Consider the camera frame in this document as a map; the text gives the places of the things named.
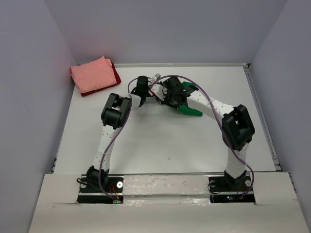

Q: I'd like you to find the green t shirt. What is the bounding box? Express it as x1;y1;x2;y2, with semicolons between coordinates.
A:
178;82;203;117

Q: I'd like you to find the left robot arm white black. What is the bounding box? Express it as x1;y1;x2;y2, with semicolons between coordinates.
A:
86;76;152;193

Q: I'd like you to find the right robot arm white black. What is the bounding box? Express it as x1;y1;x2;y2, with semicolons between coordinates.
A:
150;75;255;195

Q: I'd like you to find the dark red folded t shirt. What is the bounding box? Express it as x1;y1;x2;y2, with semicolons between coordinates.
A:
81;62;121;97

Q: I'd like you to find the pink folded t shirt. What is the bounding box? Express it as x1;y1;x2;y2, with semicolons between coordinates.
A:
70;56;117;95

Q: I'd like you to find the white cardboard front cover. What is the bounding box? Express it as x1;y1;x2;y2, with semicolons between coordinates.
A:
30;172;309;233

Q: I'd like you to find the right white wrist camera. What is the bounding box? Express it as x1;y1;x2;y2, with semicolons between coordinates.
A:
151;84;167;101

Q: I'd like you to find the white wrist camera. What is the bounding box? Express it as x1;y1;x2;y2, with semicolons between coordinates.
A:
151;73;161;83
151;84;167;101

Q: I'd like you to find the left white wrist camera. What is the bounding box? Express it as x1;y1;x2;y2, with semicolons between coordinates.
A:
151;73;161;83

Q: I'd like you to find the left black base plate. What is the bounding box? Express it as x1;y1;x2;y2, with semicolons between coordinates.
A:
76;176;124;204

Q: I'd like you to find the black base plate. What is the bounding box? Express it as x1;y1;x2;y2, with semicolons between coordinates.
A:
207;175;256;204
76;176;124;204

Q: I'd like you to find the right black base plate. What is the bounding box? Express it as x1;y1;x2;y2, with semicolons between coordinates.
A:
207;175;256;204

